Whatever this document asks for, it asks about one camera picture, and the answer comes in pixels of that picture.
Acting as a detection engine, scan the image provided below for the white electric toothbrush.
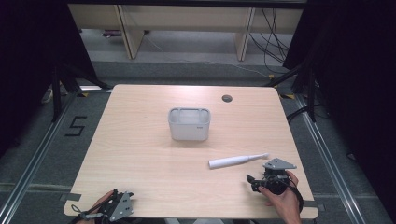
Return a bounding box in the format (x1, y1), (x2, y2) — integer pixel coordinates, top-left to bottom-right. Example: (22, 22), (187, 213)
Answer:
(207, 152), (270, 170)

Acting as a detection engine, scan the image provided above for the grey cable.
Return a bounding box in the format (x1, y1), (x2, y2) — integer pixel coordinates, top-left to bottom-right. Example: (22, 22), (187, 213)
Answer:
(70, 203), (105, 220)

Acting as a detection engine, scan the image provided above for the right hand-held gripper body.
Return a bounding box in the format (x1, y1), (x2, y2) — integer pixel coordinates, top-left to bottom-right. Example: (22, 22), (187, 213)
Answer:
(262, 157), (298, 196)

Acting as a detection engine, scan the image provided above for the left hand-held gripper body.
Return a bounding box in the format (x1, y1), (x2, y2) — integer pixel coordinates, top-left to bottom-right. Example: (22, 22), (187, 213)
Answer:
(98, 188), (135, 223)

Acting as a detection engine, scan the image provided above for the person's left hand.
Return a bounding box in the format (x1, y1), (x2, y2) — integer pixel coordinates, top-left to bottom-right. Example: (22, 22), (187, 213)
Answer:
(75, 189), (115, 224)

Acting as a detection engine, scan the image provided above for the thick black floor cable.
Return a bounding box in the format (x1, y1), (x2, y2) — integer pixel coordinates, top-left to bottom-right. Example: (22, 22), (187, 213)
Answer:
(285, 105), (313, 124)

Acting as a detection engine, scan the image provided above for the black curtain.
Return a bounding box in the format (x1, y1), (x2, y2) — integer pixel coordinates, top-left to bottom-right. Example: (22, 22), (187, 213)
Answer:
(282, 0), (396, 216)
(0, 0), (98, 158)

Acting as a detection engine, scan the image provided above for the white plastic container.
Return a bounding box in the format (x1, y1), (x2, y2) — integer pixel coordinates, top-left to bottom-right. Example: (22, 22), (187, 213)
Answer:
(167, 106), (212, 142)

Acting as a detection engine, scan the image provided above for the person's right hand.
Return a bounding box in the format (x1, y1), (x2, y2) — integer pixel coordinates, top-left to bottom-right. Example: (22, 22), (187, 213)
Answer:
(258, 170), (304, 219)

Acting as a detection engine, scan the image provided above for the bundle of black cables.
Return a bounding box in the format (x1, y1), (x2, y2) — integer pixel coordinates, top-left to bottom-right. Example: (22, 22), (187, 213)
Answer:
(247, 7), (294, 75)

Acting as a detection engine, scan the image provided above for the metal floor rail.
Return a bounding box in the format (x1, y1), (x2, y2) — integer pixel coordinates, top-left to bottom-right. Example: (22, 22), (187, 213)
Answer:
(293, 92), (369, 224)
(0, 91), (79, 224)

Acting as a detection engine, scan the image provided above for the black metal stand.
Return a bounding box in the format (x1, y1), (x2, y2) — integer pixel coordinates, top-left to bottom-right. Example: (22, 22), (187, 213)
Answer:
(50, 61), (114, 123)
(263, 61), (319, 123)

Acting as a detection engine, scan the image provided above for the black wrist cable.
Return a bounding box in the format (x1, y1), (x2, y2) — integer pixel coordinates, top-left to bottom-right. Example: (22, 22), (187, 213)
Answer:
(289, 181), (304, 214)

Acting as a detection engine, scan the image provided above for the beige wooden desk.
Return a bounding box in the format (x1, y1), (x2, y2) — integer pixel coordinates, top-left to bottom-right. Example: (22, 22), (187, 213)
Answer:
(67, 3), (304, 62)

